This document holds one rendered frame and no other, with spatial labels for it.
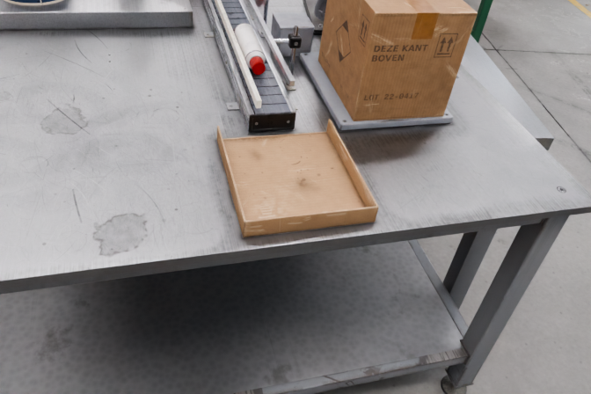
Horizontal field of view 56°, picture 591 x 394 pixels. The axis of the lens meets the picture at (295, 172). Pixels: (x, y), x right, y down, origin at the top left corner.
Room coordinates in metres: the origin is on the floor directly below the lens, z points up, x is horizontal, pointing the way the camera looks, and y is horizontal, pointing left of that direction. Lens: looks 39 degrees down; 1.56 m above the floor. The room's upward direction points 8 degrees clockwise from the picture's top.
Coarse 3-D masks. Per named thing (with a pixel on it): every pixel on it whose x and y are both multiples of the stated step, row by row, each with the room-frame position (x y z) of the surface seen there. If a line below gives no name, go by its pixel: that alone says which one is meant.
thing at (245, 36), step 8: (240, 24) 1.37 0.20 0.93; (248, 24) 1.38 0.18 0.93; (240, 32) 1.33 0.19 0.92; (248, 32) 1.32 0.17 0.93; (240, 40) 1.30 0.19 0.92; (248, 40) 1.28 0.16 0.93; (256, 40) 1.29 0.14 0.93; (240, 48) 1.28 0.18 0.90; (248, 48) 1.24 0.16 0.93; (256, 48) 1.24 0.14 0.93; (248, 56) 1.22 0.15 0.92; (256, 56) 1.21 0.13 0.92; (264, 56) 1.23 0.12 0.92; (248, 64) 1.22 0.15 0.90; (256, 64) 1.18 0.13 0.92; (264, 64) 1.19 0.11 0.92; (256, 72) 1.18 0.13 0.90
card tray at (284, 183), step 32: (224, 160) 0.88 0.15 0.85; (256, 160) 0.92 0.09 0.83; (288, 160) 0.94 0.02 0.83; (320, 160) 0.95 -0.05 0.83; (352, 160) 0.92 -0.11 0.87; (256, 192) 0.82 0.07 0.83; (288, 192) 0.83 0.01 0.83; (320, 192) 0.85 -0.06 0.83; (352, 192) 0.86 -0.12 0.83; (256, 224) 0.70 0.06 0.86; (288, 224) 0.72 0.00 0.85; (320, 224) 0.75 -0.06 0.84
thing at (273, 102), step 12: (228, 0) 1.63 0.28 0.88; (216, 12) 1.54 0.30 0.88; (228, 12) 1.54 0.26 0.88; (240, 12) 1.56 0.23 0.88; (228, 36) 1.39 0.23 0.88; (240, 72) 1.20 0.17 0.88; (252, 72) 1.21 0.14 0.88; (264, 72) 1.22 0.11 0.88; (264, 84) 1.16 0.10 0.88; (276, 84) 1.17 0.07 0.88; (264, 96) 1.11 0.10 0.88; (276, 96) 1.11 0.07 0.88; (252, 108) 1.05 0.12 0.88; (264, 108) 1.05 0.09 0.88; (276, 108) 1.06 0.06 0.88; (288, 108) 1.07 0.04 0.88
